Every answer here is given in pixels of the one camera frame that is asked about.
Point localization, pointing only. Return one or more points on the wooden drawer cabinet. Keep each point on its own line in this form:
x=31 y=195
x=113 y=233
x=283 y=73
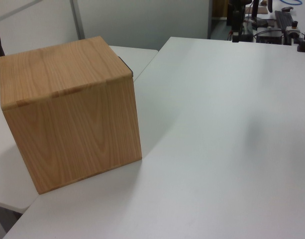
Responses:
x=67 y=112

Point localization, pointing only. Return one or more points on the black equipment stand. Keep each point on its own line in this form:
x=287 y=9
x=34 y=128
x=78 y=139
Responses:
x=235 y=20

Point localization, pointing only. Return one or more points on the black electronics box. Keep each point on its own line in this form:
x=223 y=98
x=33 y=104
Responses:
x=269 y=37

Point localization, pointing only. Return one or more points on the black keyboard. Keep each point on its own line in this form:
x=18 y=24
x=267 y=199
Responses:
x=283 y=18

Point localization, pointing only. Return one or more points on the emergency stop button box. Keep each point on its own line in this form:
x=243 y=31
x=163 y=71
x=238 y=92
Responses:
x=292 y=29

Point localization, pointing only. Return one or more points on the black computer mouse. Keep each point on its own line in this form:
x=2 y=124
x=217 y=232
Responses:
x=287 y=9

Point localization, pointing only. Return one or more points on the black camera pole clamp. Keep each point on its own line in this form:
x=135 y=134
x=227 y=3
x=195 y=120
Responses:
x=303 y=45

